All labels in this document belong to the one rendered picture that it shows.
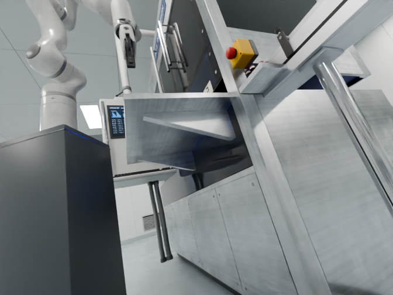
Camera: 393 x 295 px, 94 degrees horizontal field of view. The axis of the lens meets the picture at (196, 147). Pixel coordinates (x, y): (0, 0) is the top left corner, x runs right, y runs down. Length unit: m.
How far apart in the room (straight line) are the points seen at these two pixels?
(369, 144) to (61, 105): 0.99
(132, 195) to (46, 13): 5.33
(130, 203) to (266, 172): 5.59
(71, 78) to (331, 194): 1.14
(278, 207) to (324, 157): 0.31
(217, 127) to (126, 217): 5.48
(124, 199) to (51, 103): 5.33
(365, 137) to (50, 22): 1.27
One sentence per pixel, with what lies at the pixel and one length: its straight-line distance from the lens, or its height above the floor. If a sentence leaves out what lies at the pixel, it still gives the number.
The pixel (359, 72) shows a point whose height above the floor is 1.00.
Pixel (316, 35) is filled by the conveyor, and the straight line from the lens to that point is 0.68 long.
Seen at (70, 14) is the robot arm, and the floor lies 1.59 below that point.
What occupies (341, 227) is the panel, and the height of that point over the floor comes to 0.33.
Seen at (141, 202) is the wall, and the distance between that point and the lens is 6.07.
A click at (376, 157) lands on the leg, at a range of 0.64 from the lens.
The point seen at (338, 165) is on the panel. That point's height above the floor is 0.53.
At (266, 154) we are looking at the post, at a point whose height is 0.62.
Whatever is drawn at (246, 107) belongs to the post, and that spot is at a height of 0.80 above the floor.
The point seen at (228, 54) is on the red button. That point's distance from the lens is 0.74.
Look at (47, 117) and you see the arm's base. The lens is 0.87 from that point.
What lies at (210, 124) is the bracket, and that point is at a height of 0.79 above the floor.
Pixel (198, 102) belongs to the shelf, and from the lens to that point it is 0.68.
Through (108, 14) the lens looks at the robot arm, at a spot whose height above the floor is 1.43.
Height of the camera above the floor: 0.52
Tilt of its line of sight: 17 degrees up
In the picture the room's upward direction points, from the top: 15 degrees counter-clockwise
